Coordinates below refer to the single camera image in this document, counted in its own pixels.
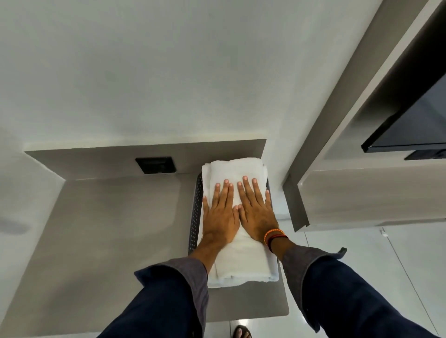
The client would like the person's left hand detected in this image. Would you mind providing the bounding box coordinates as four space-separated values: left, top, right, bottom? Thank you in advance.
202 179 240 246

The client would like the person's right hand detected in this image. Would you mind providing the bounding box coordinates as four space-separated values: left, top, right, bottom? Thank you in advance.
237 176 279 242

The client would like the white towel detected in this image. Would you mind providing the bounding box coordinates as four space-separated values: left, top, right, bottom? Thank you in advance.
201 157 280 289

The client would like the person's left forearm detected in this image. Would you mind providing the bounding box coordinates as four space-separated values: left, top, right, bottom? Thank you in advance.
98 234 235 338

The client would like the person's right forearm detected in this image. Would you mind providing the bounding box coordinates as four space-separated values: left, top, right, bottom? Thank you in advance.
270 237 440 338

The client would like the dark perforated plastic basket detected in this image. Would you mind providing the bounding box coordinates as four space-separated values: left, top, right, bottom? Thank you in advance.
188 172 281 290

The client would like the black box device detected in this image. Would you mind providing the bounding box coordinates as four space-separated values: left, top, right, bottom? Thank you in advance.
404 149 446 161

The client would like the black flat television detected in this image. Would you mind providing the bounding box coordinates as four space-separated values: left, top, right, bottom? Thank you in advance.
361 71 446 154

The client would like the orange thread bracelet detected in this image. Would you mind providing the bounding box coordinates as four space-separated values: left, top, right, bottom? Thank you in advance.
263 229 285 245

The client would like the dark red thread bracelet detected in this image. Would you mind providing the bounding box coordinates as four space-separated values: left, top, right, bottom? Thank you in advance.
267 234 289 253

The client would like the black wall socket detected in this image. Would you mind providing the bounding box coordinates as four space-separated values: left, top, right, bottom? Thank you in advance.
135 157 176 175

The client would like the grey wall cabinet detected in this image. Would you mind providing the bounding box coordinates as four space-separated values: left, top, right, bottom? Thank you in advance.
282 0 446 233

